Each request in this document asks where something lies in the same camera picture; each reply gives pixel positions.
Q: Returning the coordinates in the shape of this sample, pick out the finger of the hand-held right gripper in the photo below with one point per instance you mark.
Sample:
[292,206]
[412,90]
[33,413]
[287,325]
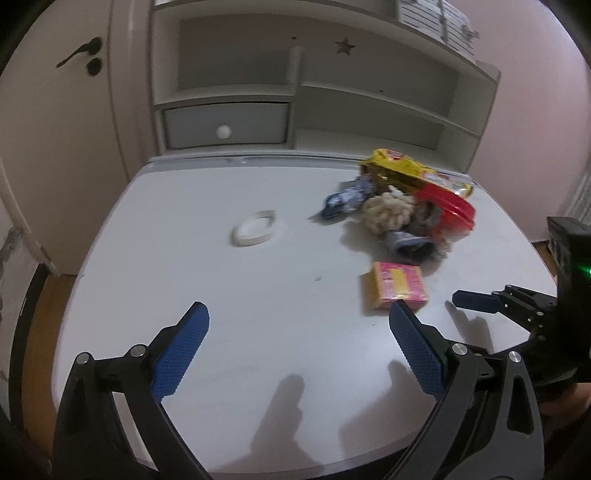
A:
[475,301]

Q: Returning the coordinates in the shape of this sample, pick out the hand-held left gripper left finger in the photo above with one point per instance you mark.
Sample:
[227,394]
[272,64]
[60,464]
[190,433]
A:
[182,344]

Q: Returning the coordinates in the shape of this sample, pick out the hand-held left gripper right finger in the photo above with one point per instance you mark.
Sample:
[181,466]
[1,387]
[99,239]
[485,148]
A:
[415,346]

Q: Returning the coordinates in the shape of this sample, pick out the red round plastic lid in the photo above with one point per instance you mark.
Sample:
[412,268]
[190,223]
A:
[450,210]

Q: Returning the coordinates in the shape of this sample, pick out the white round plastic lid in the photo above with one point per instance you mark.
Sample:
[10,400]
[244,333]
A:
[255,227]

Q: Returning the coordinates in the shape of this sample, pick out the blue and white wrapper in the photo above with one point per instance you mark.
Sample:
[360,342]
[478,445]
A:
[344,199]

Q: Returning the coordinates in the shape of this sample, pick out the pink and yellow small box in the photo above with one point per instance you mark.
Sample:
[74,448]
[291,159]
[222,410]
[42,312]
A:
[398,282]

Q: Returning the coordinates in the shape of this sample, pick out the grey crumpled wrapper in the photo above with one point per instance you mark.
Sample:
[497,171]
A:
[411,242]

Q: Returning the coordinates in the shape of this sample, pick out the cream crumpled paper ball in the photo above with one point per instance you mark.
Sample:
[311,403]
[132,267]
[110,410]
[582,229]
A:
[385,210]

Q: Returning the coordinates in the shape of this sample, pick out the yellow snack bag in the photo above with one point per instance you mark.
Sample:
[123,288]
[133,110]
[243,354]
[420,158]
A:
[415,170]

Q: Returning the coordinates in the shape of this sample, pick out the white round drawer knob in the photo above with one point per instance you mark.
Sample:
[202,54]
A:
[223,132]

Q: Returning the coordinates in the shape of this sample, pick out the grey drawer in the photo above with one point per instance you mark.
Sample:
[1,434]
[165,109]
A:
[198,124]

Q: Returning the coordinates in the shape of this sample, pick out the white shelf unit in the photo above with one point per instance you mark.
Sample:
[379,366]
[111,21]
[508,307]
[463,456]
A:
[360,99]

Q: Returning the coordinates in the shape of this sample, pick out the white door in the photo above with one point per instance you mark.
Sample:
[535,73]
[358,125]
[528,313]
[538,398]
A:
[60,138]

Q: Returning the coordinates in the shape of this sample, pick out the white slatted storage box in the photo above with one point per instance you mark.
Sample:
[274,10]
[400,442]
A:
[459,25]
[420,14]

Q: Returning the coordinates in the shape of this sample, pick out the dark star decoration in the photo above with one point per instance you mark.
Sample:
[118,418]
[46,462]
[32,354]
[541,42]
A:
[345,46]

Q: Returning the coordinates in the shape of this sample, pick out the black door lock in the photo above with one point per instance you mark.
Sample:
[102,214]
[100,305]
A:
[94,66]

